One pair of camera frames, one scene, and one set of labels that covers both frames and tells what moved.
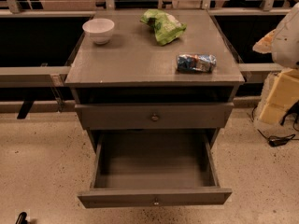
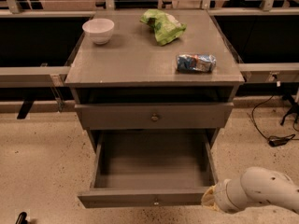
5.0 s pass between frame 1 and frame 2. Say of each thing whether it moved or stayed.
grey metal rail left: stayed
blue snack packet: stayed
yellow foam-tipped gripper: moved
